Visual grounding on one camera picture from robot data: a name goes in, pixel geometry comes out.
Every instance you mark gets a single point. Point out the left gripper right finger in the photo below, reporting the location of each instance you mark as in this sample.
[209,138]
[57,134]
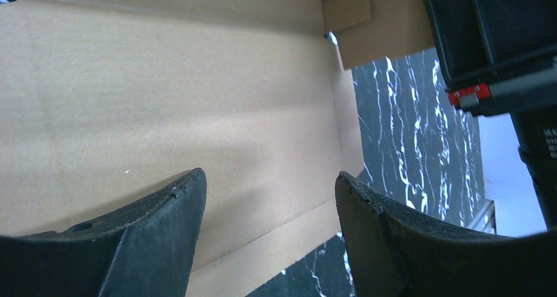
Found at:
[394,250]

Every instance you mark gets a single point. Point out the brown cardboard box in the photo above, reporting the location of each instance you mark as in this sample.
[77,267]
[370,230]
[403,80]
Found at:
[105,101]

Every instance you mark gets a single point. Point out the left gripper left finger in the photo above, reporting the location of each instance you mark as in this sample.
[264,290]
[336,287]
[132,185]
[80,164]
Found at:
[145,248]

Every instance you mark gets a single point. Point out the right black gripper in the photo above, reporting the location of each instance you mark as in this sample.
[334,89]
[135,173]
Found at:
[496,56]

